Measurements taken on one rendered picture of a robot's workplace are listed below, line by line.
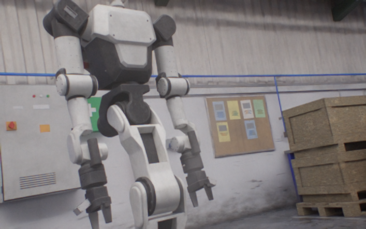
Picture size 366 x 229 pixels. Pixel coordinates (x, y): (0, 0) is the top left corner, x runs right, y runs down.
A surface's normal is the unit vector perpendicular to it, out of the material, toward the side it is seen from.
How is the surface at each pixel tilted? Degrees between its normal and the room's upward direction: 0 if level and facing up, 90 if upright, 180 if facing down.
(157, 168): 79
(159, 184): 66
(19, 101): 90
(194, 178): 90
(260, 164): 90
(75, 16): 90
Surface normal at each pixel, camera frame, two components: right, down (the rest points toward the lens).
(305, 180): -0.88, 0.07
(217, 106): 0.51, -0.22
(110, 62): -0.12, 0.00
